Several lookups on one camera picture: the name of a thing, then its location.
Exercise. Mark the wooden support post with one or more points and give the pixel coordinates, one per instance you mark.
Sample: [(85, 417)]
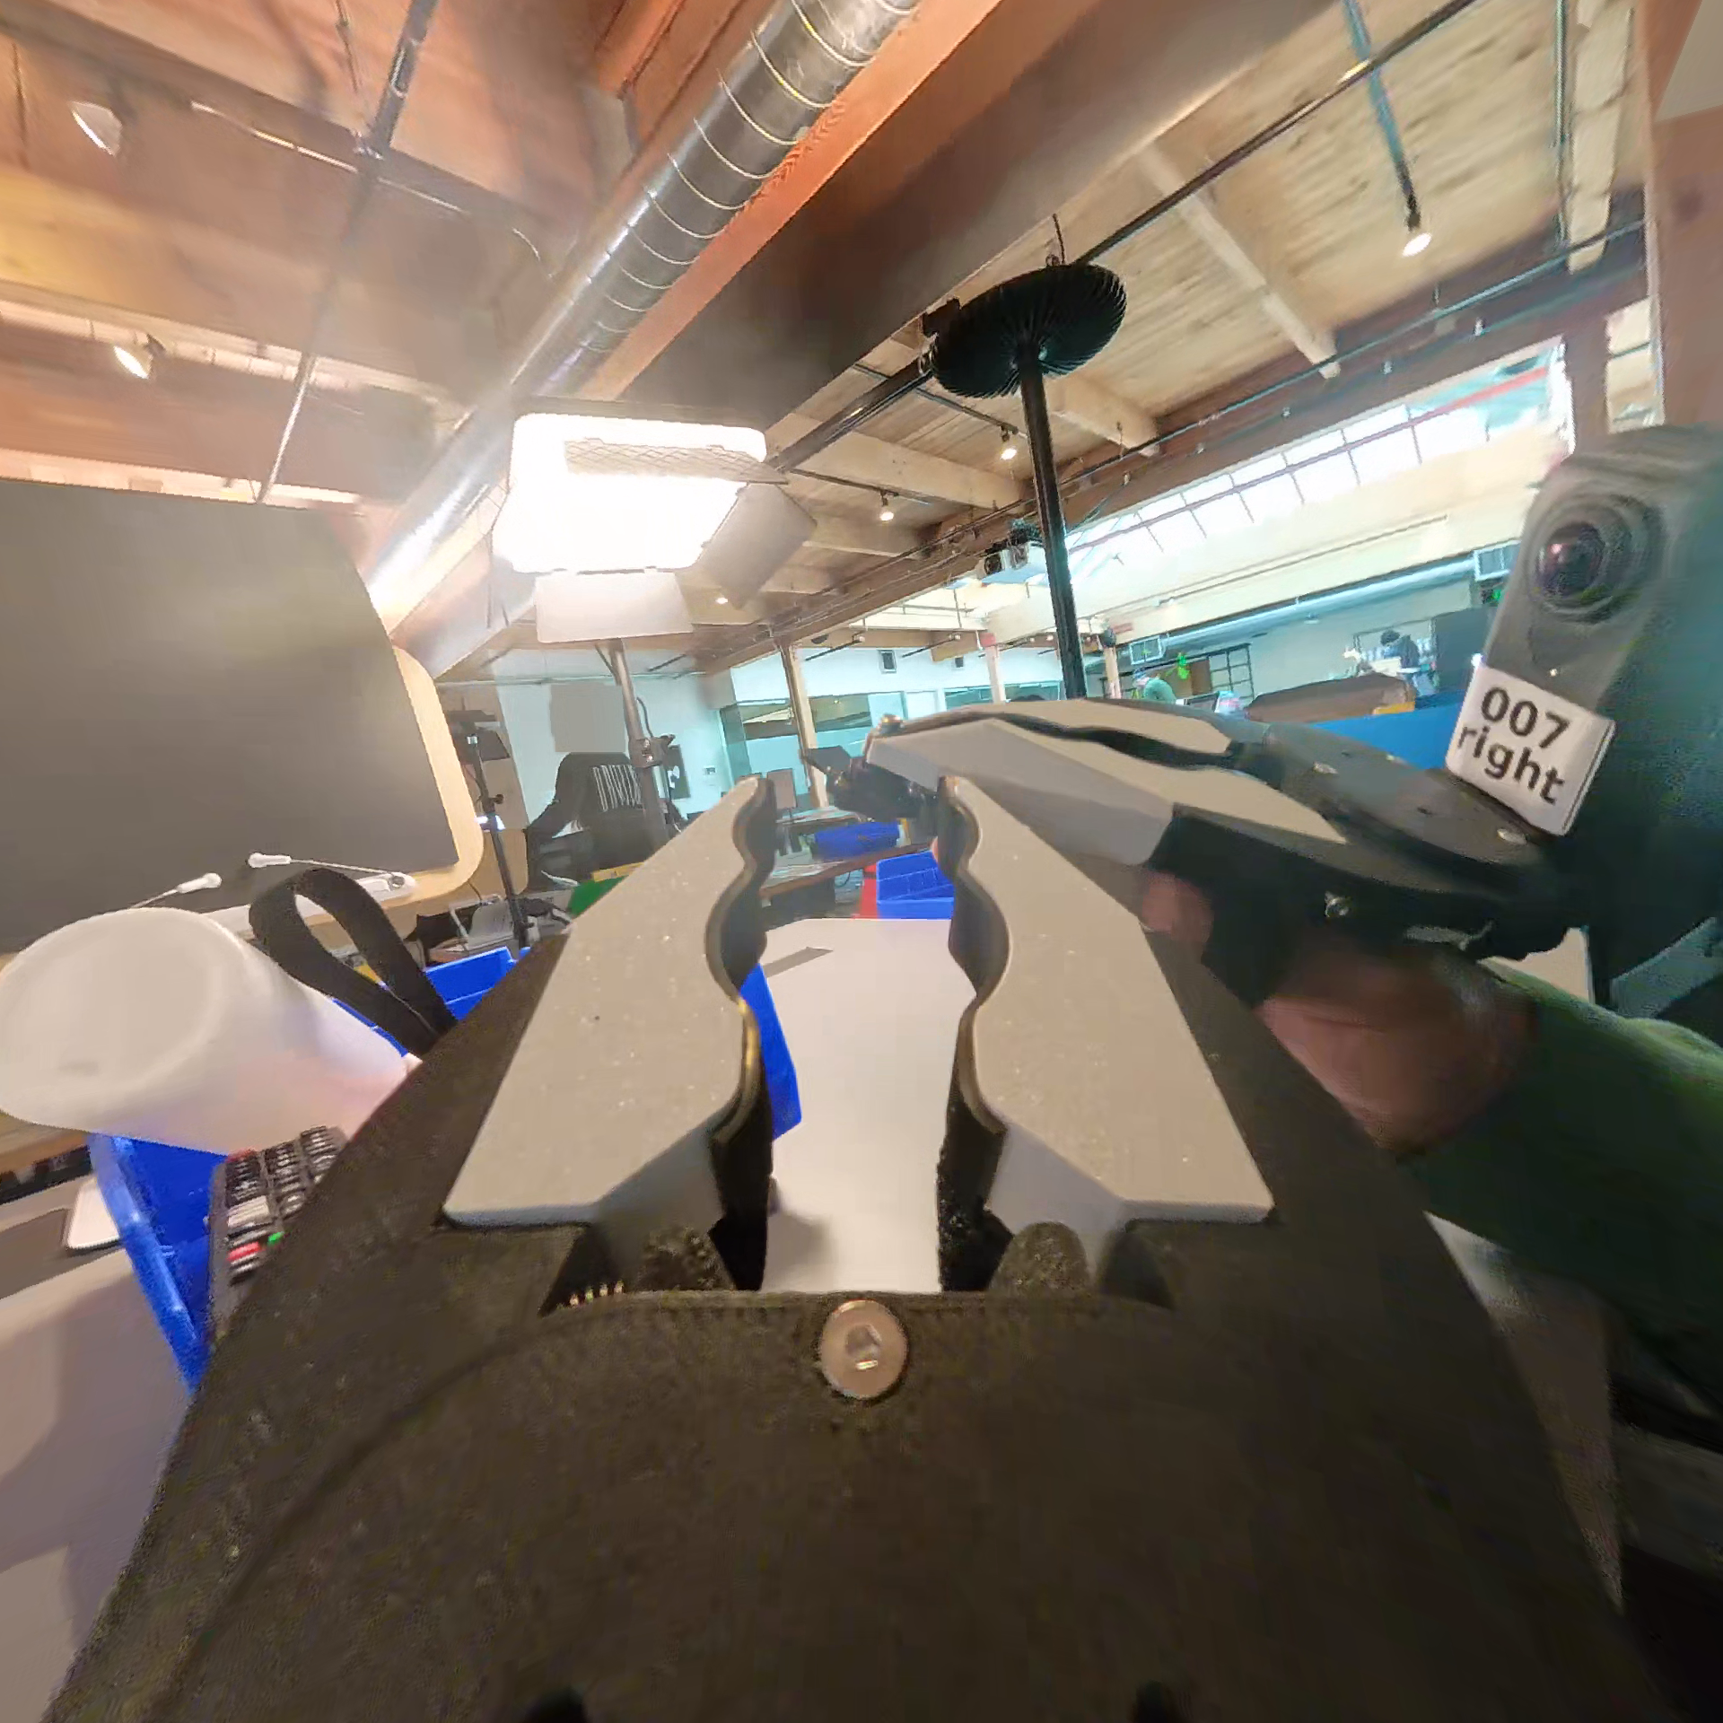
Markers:
[(1689, 201)]

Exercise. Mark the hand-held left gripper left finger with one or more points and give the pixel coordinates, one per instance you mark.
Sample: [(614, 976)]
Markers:
[(593, 1077)]

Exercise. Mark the small blue bin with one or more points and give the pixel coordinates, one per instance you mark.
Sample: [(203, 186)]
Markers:
[(922, 882), (856, 842)]

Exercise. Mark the black knob with screw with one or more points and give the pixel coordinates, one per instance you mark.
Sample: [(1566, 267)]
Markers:
[(877, 786)]

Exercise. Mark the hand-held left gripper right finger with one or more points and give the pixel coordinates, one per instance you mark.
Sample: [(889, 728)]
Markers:
[(1118, 1077)]

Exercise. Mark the metal air duct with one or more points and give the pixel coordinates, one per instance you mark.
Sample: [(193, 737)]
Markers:
[(672, 201)]

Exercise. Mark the white plastic bottle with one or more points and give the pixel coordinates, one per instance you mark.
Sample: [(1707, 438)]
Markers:
[(175, 1036)]

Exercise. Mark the black metal stand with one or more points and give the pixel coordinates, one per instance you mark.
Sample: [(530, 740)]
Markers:
[(633, 728)]

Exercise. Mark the white metal stand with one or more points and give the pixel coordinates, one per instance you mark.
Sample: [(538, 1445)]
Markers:
[(309, 870)]

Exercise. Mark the large blue plastic bin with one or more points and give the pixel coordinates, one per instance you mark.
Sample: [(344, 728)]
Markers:
[(150, 1212)]

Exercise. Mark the green and yellow box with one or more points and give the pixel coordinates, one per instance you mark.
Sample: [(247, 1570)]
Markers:
[(599, 892)]

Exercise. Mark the brown cardboard box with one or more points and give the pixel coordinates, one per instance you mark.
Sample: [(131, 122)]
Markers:
[(1334, 697)]

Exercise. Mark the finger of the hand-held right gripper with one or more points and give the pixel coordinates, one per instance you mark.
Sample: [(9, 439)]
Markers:
[(1118, 808), (1077, 716)]

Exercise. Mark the person's right hand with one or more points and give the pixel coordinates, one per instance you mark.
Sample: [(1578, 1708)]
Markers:
[(1399, 1036)]

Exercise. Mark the black remote control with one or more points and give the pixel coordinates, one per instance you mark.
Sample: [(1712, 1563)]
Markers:
[(271, 1199)]

